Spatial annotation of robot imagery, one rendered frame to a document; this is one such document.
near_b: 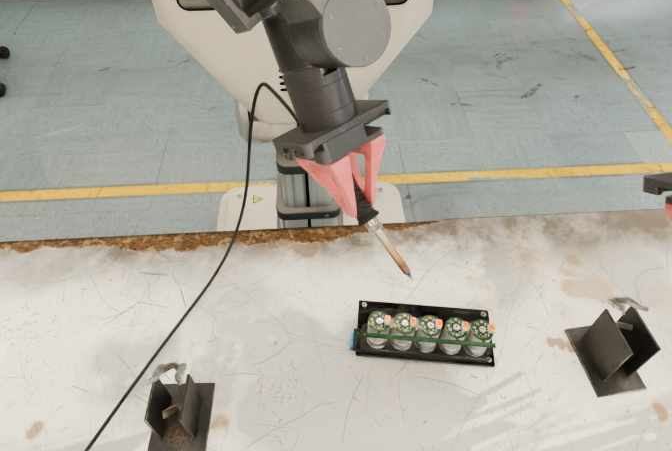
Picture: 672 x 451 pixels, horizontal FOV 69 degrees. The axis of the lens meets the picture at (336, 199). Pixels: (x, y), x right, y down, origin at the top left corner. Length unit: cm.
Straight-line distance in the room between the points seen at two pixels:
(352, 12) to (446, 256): 41
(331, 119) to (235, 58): 31
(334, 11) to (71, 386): 50
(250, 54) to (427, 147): 134
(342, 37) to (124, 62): 228
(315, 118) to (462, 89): 188
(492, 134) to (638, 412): 155
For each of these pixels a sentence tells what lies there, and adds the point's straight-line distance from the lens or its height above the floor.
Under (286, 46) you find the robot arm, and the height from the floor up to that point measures 108.
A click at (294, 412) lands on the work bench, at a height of 75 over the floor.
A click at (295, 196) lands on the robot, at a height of 59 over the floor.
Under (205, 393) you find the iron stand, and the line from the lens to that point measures 61.
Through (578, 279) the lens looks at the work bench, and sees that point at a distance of 73.
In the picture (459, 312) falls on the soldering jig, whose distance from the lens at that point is 64.
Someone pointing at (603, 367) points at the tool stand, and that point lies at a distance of 65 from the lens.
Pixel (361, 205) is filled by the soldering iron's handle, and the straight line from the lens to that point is 49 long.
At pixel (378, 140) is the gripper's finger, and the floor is 100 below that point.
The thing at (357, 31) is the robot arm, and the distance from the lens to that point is 37.
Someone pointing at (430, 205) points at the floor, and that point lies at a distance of 176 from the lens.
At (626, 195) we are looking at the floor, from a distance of 204.
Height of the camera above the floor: 131
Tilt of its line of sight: 48 degrees down
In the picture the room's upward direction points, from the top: straight up
